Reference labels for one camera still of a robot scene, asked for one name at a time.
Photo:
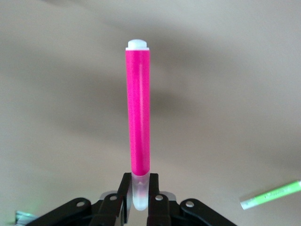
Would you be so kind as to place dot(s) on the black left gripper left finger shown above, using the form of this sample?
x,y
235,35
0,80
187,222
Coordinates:
x,y
108,209

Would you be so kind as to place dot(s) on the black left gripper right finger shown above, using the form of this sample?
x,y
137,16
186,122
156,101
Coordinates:
x,y
162,209

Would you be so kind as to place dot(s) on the pink marker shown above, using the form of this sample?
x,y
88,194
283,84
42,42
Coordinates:
x,y
138,113

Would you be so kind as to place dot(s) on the green marker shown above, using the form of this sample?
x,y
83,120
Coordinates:
x,y
270,195

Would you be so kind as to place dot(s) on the brown table cover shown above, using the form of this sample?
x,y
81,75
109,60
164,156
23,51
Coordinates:
x,y
70,94

